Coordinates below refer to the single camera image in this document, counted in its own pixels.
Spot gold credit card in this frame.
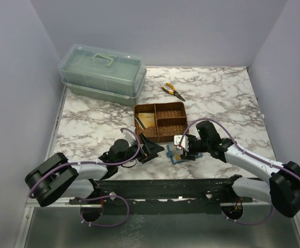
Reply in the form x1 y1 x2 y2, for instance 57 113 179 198
136 114 155 130
138 113 154 119
171 153 184 164

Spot blue leather card holder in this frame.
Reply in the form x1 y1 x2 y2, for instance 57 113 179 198
166 144 203 162

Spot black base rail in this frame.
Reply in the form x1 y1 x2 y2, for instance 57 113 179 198
70 176 252 215

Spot yellow handled pliers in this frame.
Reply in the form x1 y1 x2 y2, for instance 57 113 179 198
161 83 185 102

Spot green plastic storage box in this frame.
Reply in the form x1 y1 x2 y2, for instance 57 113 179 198
58 44 147 106

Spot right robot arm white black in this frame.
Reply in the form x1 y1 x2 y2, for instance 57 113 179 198
173 118 300 218

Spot brown woven divided basket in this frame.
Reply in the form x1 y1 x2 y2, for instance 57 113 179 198
133 102 188 143

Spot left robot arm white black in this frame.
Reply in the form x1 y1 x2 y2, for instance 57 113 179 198
25 134 164 207

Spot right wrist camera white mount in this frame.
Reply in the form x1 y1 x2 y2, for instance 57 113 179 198
173 135 189 151

